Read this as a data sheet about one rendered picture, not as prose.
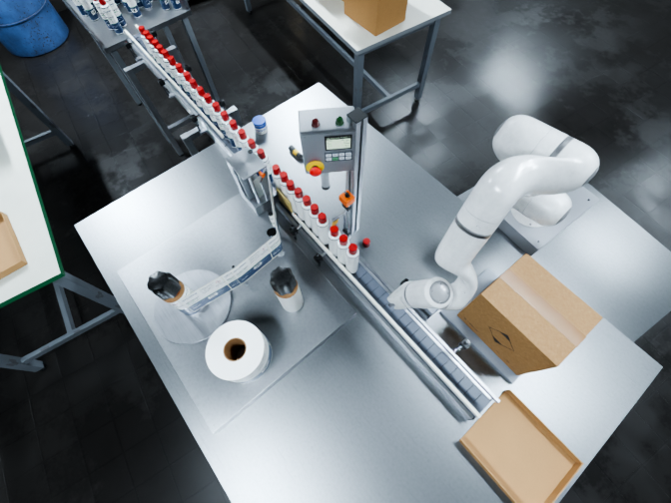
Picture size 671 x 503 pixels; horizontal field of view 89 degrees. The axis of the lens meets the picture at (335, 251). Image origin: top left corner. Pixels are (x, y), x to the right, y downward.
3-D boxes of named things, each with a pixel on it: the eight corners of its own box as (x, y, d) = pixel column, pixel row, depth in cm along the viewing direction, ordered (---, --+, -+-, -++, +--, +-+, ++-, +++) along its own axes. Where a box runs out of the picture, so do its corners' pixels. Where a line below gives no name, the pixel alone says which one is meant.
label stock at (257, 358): (283, 349, 130) (276, 342, 117) (247, 395, 123) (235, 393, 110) (245, 319, 135) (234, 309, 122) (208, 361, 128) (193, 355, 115)
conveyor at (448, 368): (228, 150, 178) (226, 145, 175) (241, 142, 181) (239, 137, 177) (471, 417, 122) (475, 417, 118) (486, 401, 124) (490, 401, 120)
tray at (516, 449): (458, 440, 120) (462, 441, 116) (505, 389, 127) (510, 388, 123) (529, 522, 109) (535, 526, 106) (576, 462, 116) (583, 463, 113)
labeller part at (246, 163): (226, 161, 137) (225, 159, 137) (249, 147, 140) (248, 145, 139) (244, 181, 133) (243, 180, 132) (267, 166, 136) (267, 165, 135)
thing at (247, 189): (242, 197, 160) (224, 160, 137) (264, 182, 164) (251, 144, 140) (258, 216, 155) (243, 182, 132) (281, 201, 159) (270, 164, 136)
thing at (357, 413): (76, 227, 164) (73, 225, 162) (319, 85, 203) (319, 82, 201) (370, 742, 92) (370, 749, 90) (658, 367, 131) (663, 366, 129)
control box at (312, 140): (304, 153, 119) (298, 109, 102) (352, 149, 119) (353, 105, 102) (306, 176, 115) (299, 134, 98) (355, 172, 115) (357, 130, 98)
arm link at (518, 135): (529, 222, 117) (488, 196, 123) (554, 194, 114) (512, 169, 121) (544, 176, 72) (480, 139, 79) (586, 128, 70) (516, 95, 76)
